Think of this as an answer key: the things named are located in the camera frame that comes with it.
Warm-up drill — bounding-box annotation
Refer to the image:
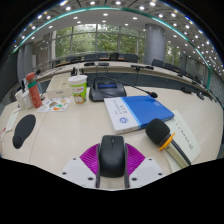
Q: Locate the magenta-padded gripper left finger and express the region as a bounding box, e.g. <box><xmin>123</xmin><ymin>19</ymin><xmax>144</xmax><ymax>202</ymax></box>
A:
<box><xmin>59</xmin><ymin>143</ymin><xmax>102</xmax><ymax>190</ymax></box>

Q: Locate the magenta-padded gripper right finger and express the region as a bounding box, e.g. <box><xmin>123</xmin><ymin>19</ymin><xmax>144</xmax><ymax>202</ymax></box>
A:
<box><xmin>123</xmin><ymin>143</ymin><xmax>166</xmax><ymax>190</ymax></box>

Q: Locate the black computer mouse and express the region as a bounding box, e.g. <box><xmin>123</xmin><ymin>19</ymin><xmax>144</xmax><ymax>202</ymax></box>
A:
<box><xmin>98</xmin><ymin>134</ymin><xmax>126</xmax><ymax>179</ymax></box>

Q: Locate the black mouse pad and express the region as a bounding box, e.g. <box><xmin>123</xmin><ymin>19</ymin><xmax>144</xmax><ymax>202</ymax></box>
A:
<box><xmin>12</xmin><ymin>114</ymin><xmax>37</xmax><ymax>150</ymax></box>

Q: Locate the blue and white book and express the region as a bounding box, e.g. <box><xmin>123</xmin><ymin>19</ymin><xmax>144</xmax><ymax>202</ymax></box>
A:
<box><xmin>103</xmin><ymin>95</ymin><xmax>175</xmax><ymax>135</ymax></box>

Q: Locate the pale green booklet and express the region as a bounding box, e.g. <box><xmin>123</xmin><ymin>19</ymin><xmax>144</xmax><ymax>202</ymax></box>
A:
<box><xmin>163</xmin><ymin>109</ymin><xmax>202</xmax><ymax>173</ymax></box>

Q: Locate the colourful sticker sheet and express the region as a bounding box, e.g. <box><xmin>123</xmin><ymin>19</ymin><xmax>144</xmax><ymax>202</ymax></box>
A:
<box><xmin>37</xmin><ymin>96</ymin><xmax>73</xmax><ymax>113</ymax></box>

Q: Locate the green printed paper cup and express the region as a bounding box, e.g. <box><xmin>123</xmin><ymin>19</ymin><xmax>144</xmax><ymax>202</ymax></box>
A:
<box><xmin>67</xmin><ymin>68</ymin><xmax>88</xmax><ymax>105</ymax></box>

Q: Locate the dark conference microphone unit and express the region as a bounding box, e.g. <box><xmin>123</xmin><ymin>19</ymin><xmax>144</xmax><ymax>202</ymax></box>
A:
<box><xmin>88</xmin><ymin>76</ymin><xmax>159</xmax><ymax>103</ymax></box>

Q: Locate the white document with red header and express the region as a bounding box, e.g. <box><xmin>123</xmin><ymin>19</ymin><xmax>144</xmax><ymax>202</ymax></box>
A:
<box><xmin>4</xmin><ymin>109</ymin><xmax>22</xmax><ymax>133</ymax></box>

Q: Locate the white lidded mug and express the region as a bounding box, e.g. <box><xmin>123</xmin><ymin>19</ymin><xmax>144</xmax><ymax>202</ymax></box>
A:
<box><xmin>21</xmin><ymin>87</ymin><xmax>34</xmax><ymax>109</ymax></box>

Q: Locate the red and white leaflet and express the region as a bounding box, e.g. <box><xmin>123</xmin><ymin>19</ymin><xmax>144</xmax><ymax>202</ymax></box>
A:
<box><xmin>0</xmin><ymin>126</ymin><xmax>7</xmax><ymax>148</ymax></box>

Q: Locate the red bottle with green band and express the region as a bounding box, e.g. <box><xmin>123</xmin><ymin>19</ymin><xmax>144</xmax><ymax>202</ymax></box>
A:
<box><xmin>25</xmin><ymin>71</ymin><xmax>43</xmax><ymax>109</ymax></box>

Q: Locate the stack of white paper cups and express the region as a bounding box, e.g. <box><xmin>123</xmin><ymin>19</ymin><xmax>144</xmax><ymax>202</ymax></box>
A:
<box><xmin>14</xmin><ymin>88</ymin><xmax>25</xmax><ymax>110</ymax></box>

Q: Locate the group of dark office chairs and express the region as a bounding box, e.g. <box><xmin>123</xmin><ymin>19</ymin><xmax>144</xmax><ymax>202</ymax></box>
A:
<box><xmin>53</xmin><ymin>52</ymin><xmax>214</xmax><ymax>101</ymax></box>

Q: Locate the group of ceiling lights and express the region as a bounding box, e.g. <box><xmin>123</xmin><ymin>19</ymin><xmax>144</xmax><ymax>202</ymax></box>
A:
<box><xmin>13</xmin><ymin>0</ymin><xmax>224</xmax><ymax>74</ymax></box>

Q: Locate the handheld microphone with orange ring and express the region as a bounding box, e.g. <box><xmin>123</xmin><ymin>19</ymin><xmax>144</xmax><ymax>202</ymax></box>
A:
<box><xmin>145</xmin><ymin>118</ymin><xmax>193</xmax><ymax>169</ymax></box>

